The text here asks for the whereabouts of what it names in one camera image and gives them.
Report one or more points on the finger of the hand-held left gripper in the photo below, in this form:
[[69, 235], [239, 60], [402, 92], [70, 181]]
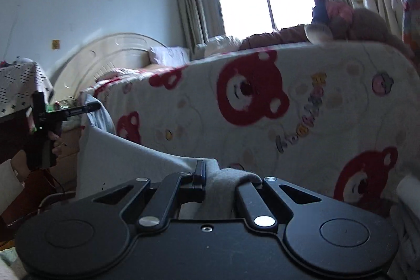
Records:
[[75, 110]]

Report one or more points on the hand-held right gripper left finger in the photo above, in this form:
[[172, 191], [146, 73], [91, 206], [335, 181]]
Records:
[[199, 175]]

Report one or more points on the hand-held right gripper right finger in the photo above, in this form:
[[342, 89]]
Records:
[[249, 198]]

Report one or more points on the pale fluffy garment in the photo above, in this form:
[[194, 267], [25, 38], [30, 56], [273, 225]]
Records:
[[131, 162]]

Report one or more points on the person's left hand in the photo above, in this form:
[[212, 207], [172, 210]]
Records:
[[58, 145]]

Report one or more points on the dark wooden cabinet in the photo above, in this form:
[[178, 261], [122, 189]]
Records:
[[13, 135]]

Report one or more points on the white cloth with black dashes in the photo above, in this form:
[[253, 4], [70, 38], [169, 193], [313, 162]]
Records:
[[19, 83]]

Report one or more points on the wooden headboard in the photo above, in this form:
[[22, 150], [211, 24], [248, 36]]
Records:
[[115, 53]]

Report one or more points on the bear printed blanket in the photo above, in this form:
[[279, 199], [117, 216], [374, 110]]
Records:
[[311, 135]]

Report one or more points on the white pillow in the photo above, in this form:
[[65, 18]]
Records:
[[167, 55]]

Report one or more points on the white folded cloth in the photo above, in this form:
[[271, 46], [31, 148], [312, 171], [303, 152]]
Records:
[[408, 188]]

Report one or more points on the reddish brown quilt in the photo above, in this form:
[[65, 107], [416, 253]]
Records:
[[275, 35]]

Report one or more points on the purple plush toy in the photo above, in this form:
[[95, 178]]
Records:
[[321, 9]]

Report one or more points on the pink plush toy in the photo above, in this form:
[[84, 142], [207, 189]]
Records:
[[341, 12]]

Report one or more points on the yellow wall sticker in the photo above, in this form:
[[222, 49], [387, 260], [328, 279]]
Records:
[[55, 44]]

